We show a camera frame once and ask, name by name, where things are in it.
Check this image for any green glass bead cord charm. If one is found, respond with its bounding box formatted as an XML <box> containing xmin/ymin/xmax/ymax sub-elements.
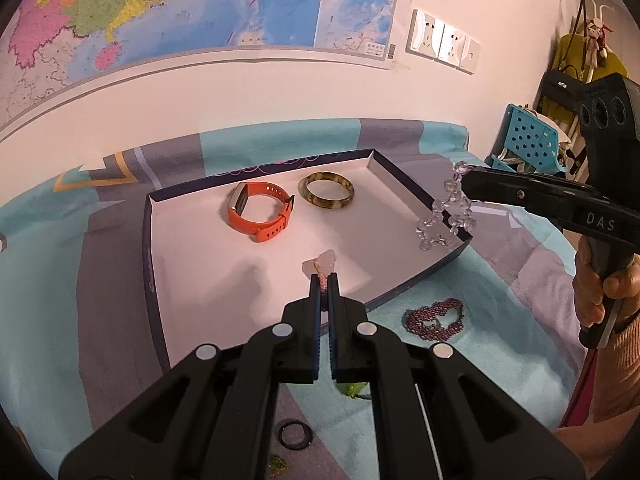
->
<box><xmin>337</xmin><ymin>382</ymin><xmax>371</xmax><ymax>401</ymax></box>

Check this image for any amber green bangle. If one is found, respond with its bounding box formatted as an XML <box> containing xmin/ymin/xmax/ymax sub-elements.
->
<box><xmin>299</xmin><ymin>171</ymin><xmax>356</xmax><ymax>209</ymax></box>

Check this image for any white wall socket panel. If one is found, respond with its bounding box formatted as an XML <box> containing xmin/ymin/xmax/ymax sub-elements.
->
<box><xmin>435</xmin><ymin>25</ymin><xmax>471</xmax><ymax>66</ymax></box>
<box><xmin>457</xmin><ymin>37</ymin><xmax>482</xmax><ymax>73</ymax></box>
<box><xmin>407</xmin><ymin>9</ymin><xmax>446</xmax><ymax>56</ymax></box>

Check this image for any dark red beaded bracelet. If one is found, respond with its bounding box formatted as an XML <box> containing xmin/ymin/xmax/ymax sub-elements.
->
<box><xmin>405</xmin><ymin>298</ymin><xmax>467</xmax><ymax>342</ymax></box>

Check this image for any person's right forearm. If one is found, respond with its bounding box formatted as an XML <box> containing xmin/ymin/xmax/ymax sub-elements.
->
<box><xmin>555</xmin><ymin>310</ymin><xmax>640</xmax><ymax>480</ymax></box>

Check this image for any colourful wall map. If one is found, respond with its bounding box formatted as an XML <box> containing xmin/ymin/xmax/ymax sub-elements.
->
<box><xmin>0</xmin><ymin>0</ymin><xmax>406</xmax><ymax>131</ymax></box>

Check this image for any black handbag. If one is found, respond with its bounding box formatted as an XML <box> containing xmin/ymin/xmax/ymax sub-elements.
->
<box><xmin>537</xmin><ymin>69</ymin><xmax>583</xmax><ymax>116</ymax></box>

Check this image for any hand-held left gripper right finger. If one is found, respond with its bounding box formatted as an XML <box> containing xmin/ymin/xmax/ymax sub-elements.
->
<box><xmin>327</xmin><ymin>272</ymin><xmax>586</xmax><ymax>480</ymax></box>

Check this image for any clear crystal bead bracelet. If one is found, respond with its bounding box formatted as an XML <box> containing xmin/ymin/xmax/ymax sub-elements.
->
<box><xmin>415</xmin><ymin>160</ymin><xmax>478</xmax><ymax>252</ymax></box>

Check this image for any small plush toy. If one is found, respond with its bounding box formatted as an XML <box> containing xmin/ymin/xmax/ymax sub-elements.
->
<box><xmin>584</xmin><ymin>19</ymin><xmax>613</xmax><ymax>68</ymax></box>

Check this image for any pink flower ring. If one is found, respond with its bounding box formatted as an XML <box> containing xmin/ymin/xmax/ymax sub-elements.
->
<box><xmin>301</xmin><ymin>249</ymin><xmax>337</xmax><ymax>306</ymax></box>

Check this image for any yellow green coat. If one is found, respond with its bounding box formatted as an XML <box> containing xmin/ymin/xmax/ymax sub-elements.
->
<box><xmin>540</xmin><ymin>32</ymin><xmax>631</xmax><ymax>121</ymax></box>

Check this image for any blue perforated plastic chair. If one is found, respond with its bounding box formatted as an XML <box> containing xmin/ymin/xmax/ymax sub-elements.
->
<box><xmin>487</xmin><ymin>104</ymin><xmax>561</xmax><ymax>176</ymax></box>

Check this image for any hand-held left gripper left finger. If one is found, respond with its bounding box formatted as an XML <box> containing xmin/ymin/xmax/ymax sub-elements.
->
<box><xmin>59</xmin><ymin>272</ymin><xmax>323</xmax><ymax>480</ymax></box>

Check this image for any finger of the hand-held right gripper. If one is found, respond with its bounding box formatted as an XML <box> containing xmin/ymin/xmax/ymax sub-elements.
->
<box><xmin>461</xmin><ymin>167</ymin><xmax>601</xmax><ymax>221</ymax></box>

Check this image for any white coat rack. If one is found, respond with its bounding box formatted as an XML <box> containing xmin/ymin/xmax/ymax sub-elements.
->
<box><xmin>582</xmin><ymin>0</ymin><xmax>618</xmax><ymax>81</ymax></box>

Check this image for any navy cardboard box tray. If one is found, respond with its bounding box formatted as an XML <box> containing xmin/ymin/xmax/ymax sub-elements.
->
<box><xmin>141</xmin><ymin>147</ymin><xmax>473</xmax><ymax>376</ymax></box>

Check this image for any black ring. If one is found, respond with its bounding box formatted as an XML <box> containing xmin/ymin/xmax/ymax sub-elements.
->
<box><xmin>279</xmin><ymin>418</ymin><xmax>313</xmax><ymax>452</ymax></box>

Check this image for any orange smartwatch band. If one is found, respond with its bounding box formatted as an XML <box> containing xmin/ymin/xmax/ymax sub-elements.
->
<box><xmin>227</xmin><ymin>181</ymin><xmax>296</xmax><ymax>243</ymax></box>

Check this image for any person's right hand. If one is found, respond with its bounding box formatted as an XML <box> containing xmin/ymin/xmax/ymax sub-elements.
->
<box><xmin>572</xmin><ymin>237</ymin><xmax>640</xmax><ymax>331</ymax></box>

